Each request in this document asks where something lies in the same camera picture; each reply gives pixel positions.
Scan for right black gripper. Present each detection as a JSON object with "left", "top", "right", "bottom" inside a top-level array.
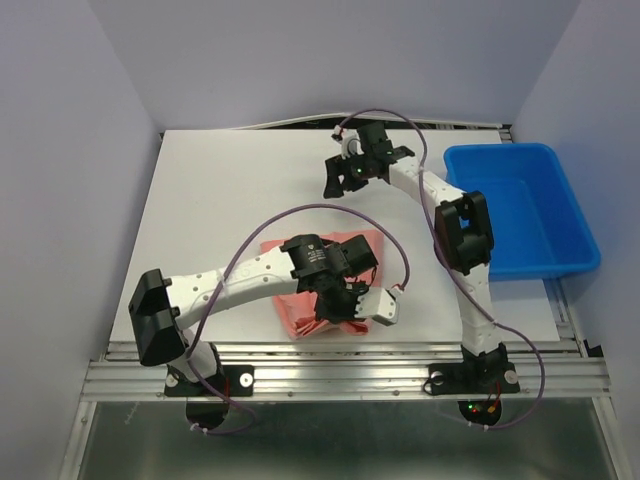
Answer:
[{"left": 321, "top": 149, "right": 372, "bottom": 200}]

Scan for pink pleated skirt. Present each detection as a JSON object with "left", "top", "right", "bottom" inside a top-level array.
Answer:
[{"left": 272, "top": 229, "right": 385, "bottom": 340}]

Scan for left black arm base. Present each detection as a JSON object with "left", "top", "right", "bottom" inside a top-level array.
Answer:
[{"left": 163, "top": 364, "right": 257, "bottom": 436}]

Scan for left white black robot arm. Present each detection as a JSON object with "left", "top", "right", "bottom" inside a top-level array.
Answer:
[{"left": 128, "top": 234, "right": 396, "bottom": 394}]

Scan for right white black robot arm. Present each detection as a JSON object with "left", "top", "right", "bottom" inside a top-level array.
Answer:
[{"left": 323, "top": 122, "right": 508, "bottom": 390}]

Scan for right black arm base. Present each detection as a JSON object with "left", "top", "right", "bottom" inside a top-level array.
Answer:
[{"left": 422, "top": 343, "right": 520, "bottom": 429}]

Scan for blue plastic bin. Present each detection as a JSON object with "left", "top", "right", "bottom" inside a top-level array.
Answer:
[{"left": 443, "top": 143, "right": 601, "bottom": 281}]

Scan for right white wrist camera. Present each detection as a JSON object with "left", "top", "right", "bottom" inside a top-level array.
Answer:
[{"left": 331, "top": 125, "right": 362, "bottom": 159}]

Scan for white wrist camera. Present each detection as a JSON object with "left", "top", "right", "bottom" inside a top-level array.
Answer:
[
  {"left": 355, "top": 286, "right": 404, "bottom": 326},
  {"left": 331, "top": 125, "right": 362, "bottom": 159}
]

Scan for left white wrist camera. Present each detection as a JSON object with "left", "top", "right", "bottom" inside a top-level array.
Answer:
[{"left": 355, "top": 286, "right": 404, "bottom": 326}]

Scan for aluminium frame rails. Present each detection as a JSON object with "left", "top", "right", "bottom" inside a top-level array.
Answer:
[{"left": 79, "top": 279, "right": 612, "bottom": 401}]

